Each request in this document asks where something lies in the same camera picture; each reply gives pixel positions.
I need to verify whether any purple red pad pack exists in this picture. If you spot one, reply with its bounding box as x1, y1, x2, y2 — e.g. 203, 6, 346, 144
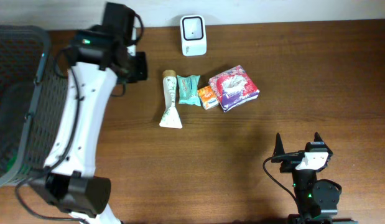
208, 65, 260, 113

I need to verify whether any orange tissue pack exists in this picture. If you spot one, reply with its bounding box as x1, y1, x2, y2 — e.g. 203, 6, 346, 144
198, 85, 219, 110

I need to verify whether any teal wet wipes pack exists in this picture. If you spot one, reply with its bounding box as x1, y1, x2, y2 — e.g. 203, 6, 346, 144
177, 75, 201, 106

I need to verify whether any white tube with cork cap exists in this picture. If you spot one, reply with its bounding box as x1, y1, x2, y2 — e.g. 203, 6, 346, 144
159, 70, 182, 129

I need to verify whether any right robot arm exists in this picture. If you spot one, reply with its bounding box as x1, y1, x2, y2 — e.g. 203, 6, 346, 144
262, 133, 356, 224

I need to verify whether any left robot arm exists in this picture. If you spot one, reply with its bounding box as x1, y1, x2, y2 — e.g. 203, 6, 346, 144
26, 2, 148, 223

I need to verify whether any white barcode scanner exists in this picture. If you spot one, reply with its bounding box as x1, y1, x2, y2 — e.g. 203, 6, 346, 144
180, 15, 207, 57

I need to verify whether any grey plastic mesh basket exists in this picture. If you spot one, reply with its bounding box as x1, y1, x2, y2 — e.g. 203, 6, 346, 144
0, 25, 68, 187

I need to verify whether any right black cable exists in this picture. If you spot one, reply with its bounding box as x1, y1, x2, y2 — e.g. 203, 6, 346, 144
262, 155, 297, 202

